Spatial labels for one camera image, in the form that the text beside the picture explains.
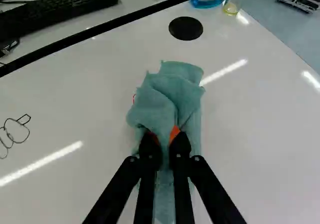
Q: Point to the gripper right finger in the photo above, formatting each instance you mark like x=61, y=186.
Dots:
x=180, y=148

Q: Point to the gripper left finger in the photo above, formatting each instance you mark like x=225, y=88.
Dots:
x=150, y=153

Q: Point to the green towel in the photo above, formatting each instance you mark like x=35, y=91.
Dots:
x=165, y=96

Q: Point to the black keyboard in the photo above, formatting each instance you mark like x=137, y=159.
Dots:
x=62, y=6

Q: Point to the clear bottle with yellow liquid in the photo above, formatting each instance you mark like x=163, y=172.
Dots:
x=230, y=9

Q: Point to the white table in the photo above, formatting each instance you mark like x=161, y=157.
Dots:
x=250, y=133

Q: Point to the white desk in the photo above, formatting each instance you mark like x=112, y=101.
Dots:
x=62, y=31

